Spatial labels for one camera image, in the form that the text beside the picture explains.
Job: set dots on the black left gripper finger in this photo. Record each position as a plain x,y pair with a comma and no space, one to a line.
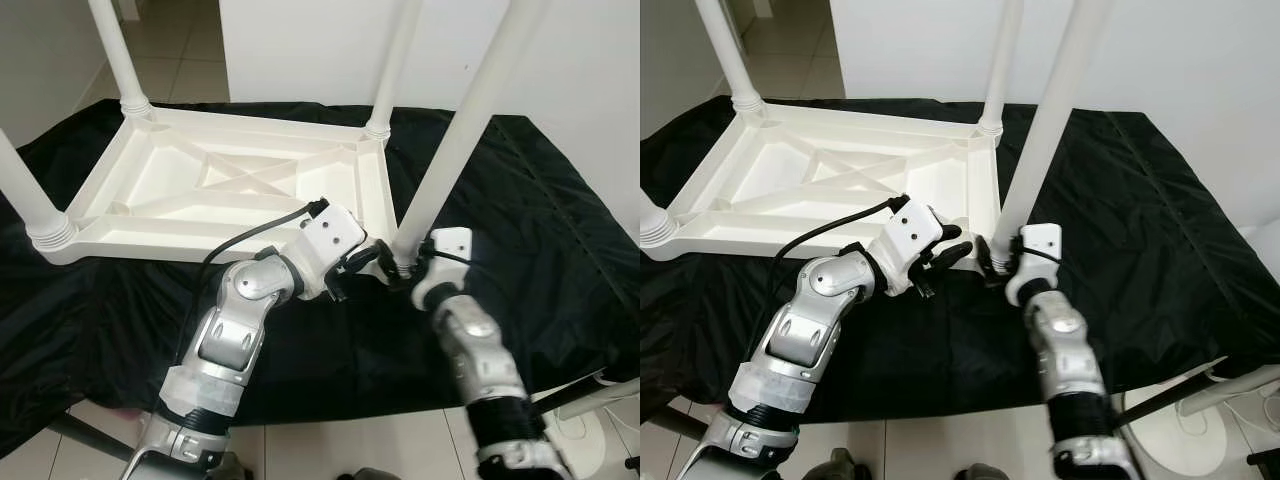
948,232
365,259
952,256

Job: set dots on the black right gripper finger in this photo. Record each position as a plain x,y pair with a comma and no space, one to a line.
386,262
984,256

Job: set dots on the white plastic children table top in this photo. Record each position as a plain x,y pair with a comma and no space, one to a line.
230,180
840,175

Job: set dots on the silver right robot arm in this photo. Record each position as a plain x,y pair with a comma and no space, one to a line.
480,360
1065,360

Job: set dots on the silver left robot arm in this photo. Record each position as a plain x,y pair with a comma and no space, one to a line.
800,340
230,340

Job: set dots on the black fabric table cover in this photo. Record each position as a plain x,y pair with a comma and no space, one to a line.
550,220
1170,200

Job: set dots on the black metal table leg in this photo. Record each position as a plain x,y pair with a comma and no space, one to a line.
570,392
675,423
90,438
1165,395

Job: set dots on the grey robot left leg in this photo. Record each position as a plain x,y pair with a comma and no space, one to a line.
842,468

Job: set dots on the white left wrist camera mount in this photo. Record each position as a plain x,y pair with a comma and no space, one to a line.
910,235
332,238

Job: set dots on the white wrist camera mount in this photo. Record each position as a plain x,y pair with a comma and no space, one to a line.
445,248
332,238
1038,245
910,235

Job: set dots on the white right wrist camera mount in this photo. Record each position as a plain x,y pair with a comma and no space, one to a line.
1038,245
445,248

